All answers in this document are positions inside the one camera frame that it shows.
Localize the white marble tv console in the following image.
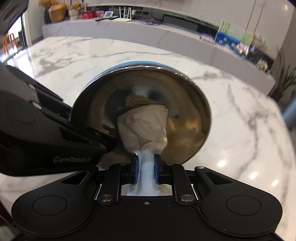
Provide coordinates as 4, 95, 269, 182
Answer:
42, 19, 275, 94

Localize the potted green leaf plant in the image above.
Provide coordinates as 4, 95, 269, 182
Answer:
270, 50, 295, 102

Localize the grey pedal trash bin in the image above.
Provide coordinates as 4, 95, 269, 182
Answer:
281, 95, 296, 128

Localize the small digital clock display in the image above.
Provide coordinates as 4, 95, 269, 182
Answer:
103, 11, 114, 19

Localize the blue stainless steel bowl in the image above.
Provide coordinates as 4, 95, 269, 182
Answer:
70, 61, 212, 168

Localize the lotus pond painting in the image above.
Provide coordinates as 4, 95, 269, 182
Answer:
214, 19, 254, 56

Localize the white wifi router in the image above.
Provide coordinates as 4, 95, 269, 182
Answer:
113, 7, 132, 23

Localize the red gift box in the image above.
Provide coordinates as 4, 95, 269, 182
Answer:
81, 10, 95, 20

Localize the white paper towel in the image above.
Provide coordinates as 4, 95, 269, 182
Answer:
117, 104, 171, 196

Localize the golden round vase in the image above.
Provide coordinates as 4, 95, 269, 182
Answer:
48, 3, 67, 23

